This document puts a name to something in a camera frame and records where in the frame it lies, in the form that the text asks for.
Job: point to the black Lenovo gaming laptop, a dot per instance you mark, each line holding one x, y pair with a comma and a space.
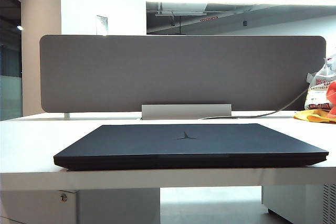
183, 145

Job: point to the white drawer cabinet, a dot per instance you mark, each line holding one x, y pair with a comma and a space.
105, 208

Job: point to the small white divider bracket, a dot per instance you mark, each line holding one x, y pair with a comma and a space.
67, 115

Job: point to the round silver drawer lock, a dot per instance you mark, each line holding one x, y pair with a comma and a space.
63, 197

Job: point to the gray fabric desk divider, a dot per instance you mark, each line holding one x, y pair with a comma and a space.
131, 72

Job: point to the paper notice on wall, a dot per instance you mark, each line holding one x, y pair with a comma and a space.
102, 24

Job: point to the white cabinet with vent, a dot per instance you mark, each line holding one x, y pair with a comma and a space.
296, 203

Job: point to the yellow cloth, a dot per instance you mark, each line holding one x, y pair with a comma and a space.
309, 116

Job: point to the white plastic bag red print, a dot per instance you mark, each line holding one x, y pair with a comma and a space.
317, 90

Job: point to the red hanging ceiling sign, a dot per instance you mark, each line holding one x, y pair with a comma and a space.
209, 19

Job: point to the orange-red soft object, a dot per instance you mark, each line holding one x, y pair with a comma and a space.
333, 93

